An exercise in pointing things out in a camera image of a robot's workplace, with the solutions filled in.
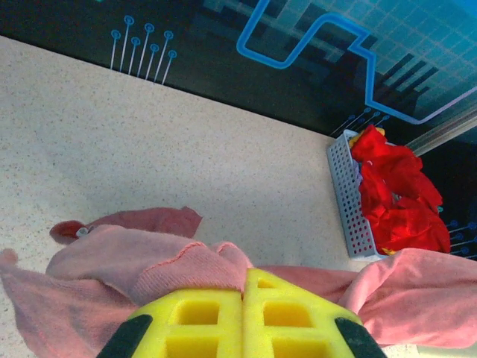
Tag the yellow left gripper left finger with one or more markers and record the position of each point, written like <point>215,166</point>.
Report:
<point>194,335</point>

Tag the red t-shirt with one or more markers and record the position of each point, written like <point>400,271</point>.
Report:
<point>402,186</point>

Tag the aluminium frame post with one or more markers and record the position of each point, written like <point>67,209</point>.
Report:
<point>447,130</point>

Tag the pink t-shirt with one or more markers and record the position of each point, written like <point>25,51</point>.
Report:
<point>112,257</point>

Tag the white perforated plastic basket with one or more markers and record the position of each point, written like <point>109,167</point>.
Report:
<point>348,201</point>

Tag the yellow garment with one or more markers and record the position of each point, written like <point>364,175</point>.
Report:
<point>379,130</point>

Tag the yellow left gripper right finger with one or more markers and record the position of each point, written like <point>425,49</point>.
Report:
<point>290,335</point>

